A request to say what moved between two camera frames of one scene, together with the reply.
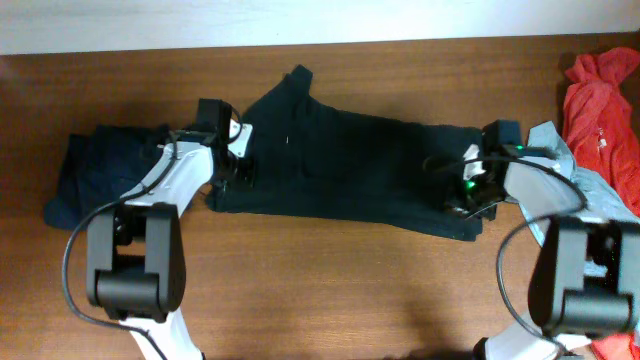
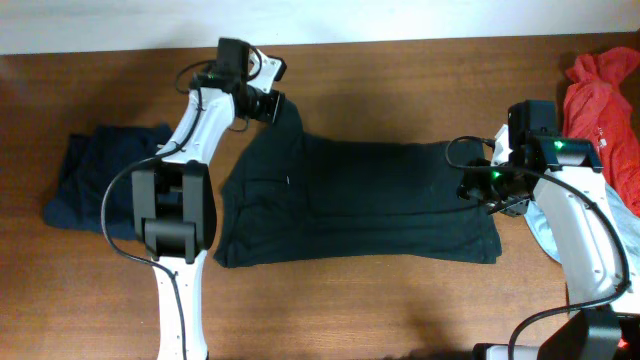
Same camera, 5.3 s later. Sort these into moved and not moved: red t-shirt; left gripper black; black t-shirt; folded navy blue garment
Moved: black t-shirt; left gripper black
Not moved: red t-shirt; folded navy blue garment
